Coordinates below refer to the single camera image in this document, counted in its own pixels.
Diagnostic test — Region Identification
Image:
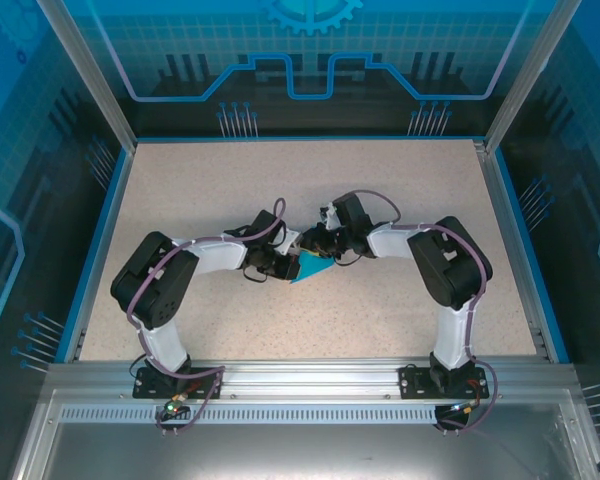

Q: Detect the blue printed circuit-pattern panel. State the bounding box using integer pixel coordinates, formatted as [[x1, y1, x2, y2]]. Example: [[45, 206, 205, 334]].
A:
[[62, 0, 556, 139]]

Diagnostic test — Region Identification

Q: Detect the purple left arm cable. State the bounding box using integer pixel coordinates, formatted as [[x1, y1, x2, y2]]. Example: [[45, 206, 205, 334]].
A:
[[126, 196, 287, 436]]

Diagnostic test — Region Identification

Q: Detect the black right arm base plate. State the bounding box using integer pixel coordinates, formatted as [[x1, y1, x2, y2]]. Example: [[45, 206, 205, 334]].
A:
[[398, 363, 486, 401]]

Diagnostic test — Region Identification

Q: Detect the aluminium frame post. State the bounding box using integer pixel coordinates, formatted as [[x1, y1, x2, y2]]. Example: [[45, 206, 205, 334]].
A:
[[483, 0, 581, 154], [35, 0, 139, 151]]

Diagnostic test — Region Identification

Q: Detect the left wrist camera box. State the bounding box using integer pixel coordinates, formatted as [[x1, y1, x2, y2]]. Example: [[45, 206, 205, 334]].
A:
[[273, 229, 302, 255]]

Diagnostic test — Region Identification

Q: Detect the cable connector with green light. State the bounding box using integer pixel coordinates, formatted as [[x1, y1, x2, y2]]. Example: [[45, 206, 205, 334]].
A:
[[162, 392, 189, 417]]

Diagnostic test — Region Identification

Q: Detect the aluminium mounting beam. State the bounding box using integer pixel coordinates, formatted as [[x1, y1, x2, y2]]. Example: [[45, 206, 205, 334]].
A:
[[44, 357, 579, 401]]

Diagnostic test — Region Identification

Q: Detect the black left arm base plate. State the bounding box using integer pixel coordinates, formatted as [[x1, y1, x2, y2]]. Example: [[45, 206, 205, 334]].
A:
[[132, 364, 224, 401]]

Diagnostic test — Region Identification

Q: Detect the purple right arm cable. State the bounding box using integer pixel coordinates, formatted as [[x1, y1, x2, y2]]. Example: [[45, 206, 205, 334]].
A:
[[347, 188, 499, 434]]

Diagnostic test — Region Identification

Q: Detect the blue printed side panel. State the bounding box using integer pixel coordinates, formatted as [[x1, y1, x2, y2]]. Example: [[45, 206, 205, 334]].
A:
[[499, 0, 600, 480], [0, 0, 131, 480]]

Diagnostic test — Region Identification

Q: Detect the slotted metal cable duct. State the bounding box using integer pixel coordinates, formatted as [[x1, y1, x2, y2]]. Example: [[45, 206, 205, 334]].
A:
[[57, 405, 441, 426]]

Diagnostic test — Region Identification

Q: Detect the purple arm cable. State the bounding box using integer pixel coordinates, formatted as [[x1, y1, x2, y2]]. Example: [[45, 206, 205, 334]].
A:
[[126, 196, 287, 436], [347, 188, 499, 434]]

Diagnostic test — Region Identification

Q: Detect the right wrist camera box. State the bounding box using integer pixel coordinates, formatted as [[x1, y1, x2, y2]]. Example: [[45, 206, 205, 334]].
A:
[[319, 201, 344, 229]]

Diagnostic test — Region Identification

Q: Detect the blue table border frame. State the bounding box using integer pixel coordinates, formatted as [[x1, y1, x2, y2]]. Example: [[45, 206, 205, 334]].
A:
[[54, 135, 571, 364]]

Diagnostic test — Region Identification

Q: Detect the cable connector with orange tip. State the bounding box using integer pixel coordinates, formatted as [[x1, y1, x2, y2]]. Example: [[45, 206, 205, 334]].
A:
[[447, 399, 484, 416]]

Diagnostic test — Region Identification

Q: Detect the teal cloth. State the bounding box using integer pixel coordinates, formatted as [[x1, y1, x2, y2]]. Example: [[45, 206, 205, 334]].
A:
[[288, 249, 337, 286]]

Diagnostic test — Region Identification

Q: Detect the aluminium side rail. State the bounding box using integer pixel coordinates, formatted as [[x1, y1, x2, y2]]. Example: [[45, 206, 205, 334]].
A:
[[472, 139, 554, 362]]

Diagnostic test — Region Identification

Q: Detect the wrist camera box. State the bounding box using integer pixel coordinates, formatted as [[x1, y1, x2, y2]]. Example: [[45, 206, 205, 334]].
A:
[[319, 201, 344, 229], [273, 229, 302, 255]]

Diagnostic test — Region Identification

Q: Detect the grey sheet metal tray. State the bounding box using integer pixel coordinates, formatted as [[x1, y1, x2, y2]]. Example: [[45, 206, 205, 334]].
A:
[[9, 389, 600, 480]]

